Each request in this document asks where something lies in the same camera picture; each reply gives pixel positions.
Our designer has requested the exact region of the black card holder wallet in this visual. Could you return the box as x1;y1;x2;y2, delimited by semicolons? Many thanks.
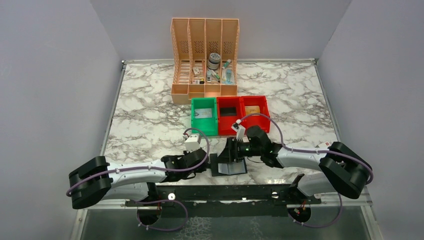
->
212;157;248;177

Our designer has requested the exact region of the red plastic bin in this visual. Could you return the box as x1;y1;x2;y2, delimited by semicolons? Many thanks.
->
216;96;245;136
241;95;271;133

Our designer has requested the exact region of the green plastic bin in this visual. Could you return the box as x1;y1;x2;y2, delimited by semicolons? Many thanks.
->
190;97;218;137

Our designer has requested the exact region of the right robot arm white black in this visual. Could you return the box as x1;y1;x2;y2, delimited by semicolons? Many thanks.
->
217;125;373;201

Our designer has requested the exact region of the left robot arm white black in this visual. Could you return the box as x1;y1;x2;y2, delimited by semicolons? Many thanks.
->
66;148;209;210

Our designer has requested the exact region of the gold card in red bin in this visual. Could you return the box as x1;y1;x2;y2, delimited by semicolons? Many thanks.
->
244;105;261;116

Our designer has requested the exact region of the black card in red bin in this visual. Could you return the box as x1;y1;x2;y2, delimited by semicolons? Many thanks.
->
219;107;238;117

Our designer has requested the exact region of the silver card in green bin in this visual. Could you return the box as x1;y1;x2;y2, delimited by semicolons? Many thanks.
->
194;108;213;119

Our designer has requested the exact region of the blue packaged item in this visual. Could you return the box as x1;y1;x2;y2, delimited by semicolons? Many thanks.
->
221;68;235;85

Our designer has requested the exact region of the green marker pen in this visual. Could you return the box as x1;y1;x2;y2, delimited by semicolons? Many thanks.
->
209;70;221;83

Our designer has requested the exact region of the small white bottle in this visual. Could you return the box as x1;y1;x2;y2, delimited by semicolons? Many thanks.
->
206;70;213;83

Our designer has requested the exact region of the green capped tube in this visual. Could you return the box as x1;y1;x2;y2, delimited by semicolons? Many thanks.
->
222;59;232;69

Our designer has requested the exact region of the small white box in organizer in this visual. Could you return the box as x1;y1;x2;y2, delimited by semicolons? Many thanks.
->
192;66;201;76

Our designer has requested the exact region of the round grey tin jar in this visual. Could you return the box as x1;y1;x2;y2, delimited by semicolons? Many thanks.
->
206;52;221;71

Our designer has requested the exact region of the peach desk file organizer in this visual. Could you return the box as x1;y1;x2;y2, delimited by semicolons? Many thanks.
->
170;18;240;105

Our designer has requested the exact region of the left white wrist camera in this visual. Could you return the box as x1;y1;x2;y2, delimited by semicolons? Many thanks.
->
184;133;202;153

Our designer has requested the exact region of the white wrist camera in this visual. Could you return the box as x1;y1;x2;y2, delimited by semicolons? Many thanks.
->
231;119;246;141
184;133;202;153

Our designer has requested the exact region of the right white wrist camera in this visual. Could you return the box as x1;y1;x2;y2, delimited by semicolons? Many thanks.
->
231;119;246;141

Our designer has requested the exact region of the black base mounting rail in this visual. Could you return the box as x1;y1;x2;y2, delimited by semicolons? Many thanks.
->
125;184;322;208

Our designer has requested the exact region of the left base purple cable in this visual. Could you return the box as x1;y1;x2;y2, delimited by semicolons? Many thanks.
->
136;198;190;232

